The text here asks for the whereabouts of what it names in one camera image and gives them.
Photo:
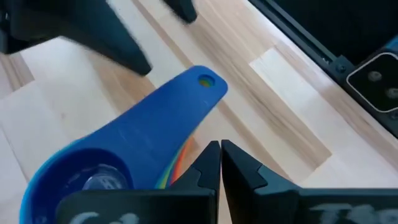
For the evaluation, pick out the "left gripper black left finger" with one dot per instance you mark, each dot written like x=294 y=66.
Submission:
x=199 y=193

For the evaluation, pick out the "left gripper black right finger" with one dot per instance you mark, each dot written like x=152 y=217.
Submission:
x=248 y=193

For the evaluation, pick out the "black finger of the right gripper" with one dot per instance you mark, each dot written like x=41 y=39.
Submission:
x=93 y=31
x=183 y=11

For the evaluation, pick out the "yellow measuring cup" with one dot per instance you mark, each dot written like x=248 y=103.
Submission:
x=169 y=175

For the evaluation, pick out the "green measuring cup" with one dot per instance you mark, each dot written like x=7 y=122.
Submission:
x=161 y=183

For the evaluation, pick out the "large orange measuring cup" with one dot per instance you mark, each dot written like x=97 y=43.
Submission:
x=186 y=152

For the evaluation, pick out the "small dark blue measuring cup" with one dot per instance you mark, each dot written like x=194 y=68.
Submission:
x=161 y=118

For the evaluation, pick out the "grey mounting plate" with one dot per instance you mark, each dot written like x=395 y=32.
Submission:
x=373 y=84

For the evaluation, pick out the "black aluminium table frame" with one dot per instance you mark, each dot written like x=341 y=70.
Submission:
x=311 y=40

